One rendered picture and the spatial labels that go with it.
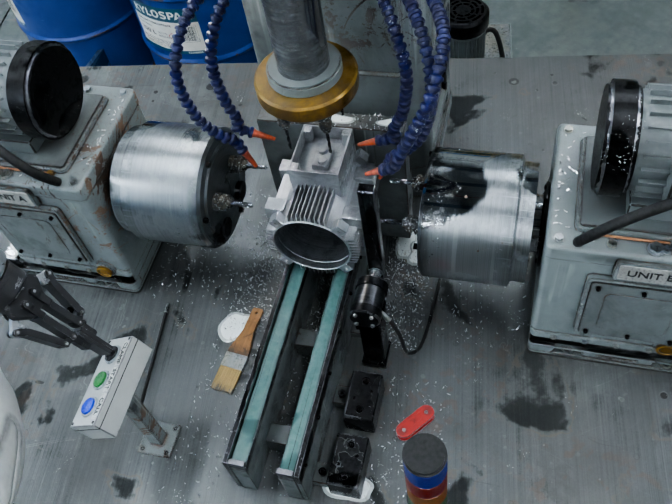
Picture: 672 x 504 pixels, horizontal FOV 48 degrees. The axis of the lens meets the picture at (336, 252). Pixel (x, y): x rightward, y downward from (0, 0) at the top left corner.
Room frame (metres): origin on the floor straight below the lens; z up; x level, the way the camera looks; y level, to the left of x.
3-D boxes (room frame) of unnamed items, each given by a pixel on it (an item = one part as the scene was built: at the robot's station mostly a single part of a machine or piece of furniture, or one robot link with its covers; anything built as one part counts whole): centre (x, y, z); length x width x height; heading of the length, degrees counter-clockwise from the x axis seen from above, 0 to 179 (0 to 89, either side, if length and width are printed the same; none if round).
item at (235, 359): (0.80, 0.24, 0.80); 0.21 x 0.05 x 0.01; 151
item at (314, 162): (1.00, -0.01, 1.11); 0.12 x 0.11 x 0.07; 157
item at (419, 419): (0.56, -0.08, 0.81); 0.09 x 0.03 x 0.02; 118
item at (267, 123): (1.11, -0.06, 0.97); 0.30 x 0.11 x 0.34; 67
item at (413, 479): (0.35, -0.06, 1.19); 0.06 x 0.06 x 0.04
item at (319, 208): (0.96, 0.00, 1.01); 0.20 x 0.19 x 0.19; 157
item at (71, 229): (1.20, 0.55, 0.99); 0.35 x 0.31 x 0.37; 67
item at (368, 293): (0.87, -0.14, 0.92); 0.45 x 0.13 x 0.24; 157
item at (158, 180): (1.10, 0.33, 1.04); 0.37 x 0.25 x 0.25; 67
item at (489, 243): (0.83, -0.30, 1.04); 0.41 x 0.25 x 0.25; 67
